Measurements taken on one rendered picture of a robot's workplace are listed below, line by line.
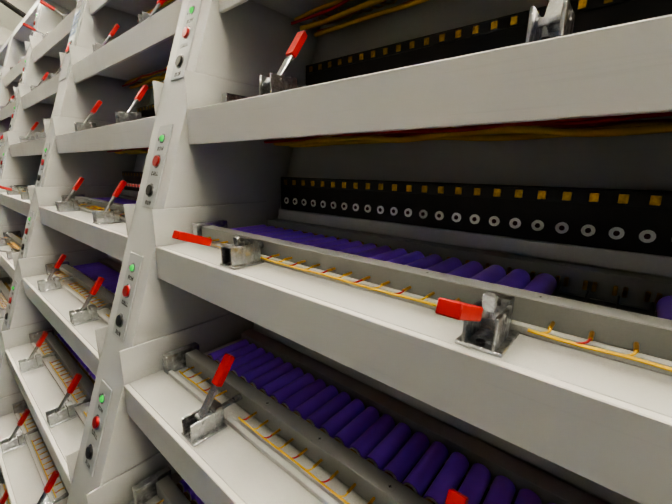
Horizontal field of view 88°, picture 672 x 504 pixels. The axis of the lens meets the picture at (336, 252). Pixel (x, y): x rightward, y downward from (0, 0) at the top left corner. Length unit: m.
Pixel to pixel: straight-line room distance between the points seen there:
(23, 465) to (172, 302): 0.66
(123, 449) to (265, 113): 0.49
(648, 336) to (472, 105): 0.17
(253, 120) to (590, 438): 0.39
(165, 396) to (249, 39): 0.52
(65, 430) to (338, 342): 0.66
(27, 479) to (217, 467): 0.72
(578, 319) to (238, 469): 0.32
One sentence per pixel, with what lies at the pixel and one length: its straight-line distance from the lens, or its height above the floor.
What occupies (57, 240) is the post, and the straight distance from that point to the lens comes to 1.22.
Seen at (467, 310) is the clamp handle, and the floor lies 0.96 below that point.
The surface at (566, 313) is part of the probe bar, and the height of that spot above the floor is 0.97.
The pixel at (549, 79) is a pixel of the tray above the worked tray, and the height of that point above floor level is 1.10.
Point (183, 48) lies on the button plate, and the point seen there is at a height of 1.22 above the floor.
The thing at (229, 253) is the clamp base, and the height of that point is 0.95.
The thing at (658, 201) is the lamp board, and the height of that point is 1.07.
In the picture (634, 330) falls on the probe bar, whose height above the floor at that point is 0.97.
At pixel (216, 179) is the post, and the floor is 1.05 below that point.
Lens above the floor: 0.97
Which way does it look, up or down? 1 degrees up
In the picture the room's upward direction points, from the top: 12 degrees clockwise
